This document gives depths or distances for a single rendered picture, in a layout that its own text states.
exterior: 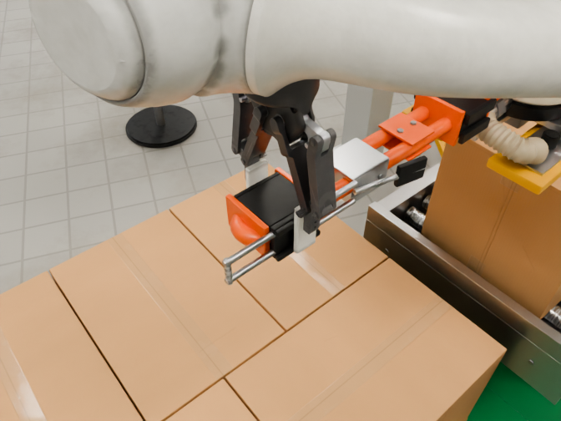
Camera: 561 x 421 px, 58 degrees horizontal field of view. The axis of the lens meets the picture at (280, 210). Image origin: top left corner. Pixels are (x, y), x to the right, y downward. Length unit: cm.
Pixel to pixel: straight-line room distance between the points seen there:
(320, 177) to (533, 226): 91
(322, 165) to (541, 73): 25
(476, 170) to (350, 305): 48
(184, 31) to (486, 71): 15
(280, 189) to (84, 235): 193
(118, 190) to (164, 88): 242
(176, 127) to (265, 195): 238
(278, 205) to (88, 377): 89
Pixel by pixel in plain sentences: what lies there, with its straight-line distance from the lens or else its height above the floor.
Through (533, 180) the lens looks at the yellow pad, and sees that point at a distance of 92.
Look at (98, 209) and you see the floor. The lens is 259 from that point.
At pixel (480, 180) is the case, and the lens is 138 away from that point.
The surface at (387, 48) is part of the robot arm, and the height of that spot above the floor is 158.
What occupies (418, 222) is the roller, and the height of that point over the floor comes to 54.
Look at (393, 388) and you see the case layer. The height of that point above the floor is 54.
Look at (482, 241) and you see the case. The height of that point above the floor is 68.
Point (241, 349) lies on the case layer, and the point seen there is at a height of 54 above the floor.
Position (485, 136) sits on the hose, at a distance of 89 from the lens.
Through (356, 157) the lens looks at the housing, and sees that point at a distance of 68.
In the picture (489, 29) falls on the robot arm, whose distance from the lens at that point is 28.
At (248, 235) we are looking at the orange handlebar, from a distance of 58.
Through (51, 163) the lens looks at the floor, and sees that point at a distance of 296.
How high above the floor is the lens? 170
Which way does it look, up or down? 44 degrees down
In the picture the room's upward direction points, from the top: straight up
